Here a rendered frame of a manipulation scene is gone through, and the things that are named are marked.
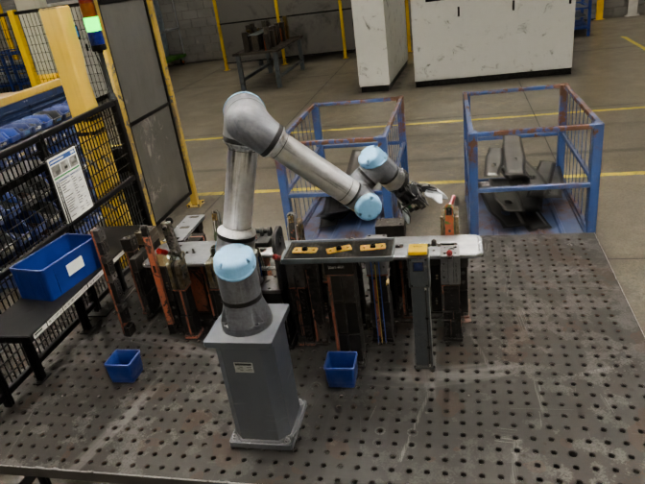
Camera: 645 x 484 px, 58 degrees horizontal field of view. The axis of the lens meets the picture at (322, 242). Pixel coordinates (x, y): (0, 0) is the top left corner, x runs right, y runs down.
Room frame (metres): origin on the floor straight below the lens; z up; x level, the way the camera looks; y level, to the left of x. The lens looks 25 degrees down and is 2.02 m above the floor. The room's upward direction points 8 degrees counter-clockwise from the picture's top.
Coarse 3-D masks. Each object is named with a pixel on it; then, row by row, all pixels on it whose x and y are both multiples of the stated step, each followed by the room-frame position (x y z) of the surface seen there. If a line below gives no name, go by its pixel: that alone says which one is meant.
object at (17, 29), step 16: (0, 16) 5.99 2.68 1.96; (16, 16) 5.98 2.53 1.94; (16, 32) 5.95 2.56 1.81; (48, 48) 5.91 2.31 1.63; (16, 64) 6.01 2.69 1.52; (32, 64) 5.97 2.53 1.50; (96, 64) 5.79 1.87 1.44; (0, 80) 6.07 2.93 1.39; (32, 80) 5.95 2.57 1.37; (96, 96) 5.81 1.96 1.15
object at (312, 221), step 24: (312, 144) 3.89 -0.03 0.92; (336, 144) 5.05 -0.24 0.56; (360, 144) 4.97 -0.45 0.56; (384, 144) 3.75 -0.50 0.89; (408, 168) 4.88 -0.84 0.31; (288, 192) 3.97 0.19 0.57; (312, 192) 3.92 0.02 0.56; (384, 192) 3.76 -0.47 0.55; (312, 216) 4.45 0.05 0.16; (336, 216) 4.14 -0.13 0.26; (384, 216) 4.24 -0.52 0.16; (288, 240) 3.97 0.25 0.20
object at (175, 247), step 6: (162, 222) 2.08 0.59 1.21; (168, 222) 2.07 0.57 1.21; (162, 228) 2.06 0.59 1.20; (168, 228) 2.07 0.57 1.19; (168, 234) 2.07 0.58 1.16; (174, 234) 2.08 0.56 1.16; (168, 240) 2.08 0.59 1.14; (174, 240) 2.07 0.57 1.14; (168, 246) 2.09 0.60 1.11; (174, 246) 2.08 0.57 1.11; (174, 252) 2.10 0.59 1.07; (174, 258) 2.09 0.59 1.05
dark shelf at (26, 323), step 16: (112, 240) 2.42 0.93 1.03; (112, 256) 2.24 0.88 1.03; (96, 272) 2.11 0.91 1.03; (80, 288) 1.99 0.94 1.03; (16, 304) 1.93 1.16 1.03; (32, 304) 1.91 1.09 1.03; (48, 304) 1.89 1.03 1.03; (64, 304) 1.89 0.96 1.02; (0, 320) 1.83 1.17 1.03; (16, 320) 1.81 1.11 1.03; (32, 320) 1.79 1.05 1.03; (48, 320) 1.79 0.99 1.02; (0, 336) 1.71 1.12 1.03; (16, 336) 1.70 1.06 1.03; (32, 336) 1.70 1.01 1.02
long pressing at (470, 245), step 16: (304, 240) 2.20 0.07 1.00; (400, 240) 2.07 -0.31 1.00; (416, 240) 2.05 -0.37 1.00; (448, 240) 2.01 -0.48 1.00; (464, 240) 1.99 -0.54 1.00; (480, 240) 1.98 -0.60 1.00; (192, 256) 2.19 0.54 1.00; (208, 256) 2.17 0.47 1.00; (400, 256) 1.93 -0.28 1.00; (432, 256) 1.90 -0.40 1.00; (464, 256) 1.88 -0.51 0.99
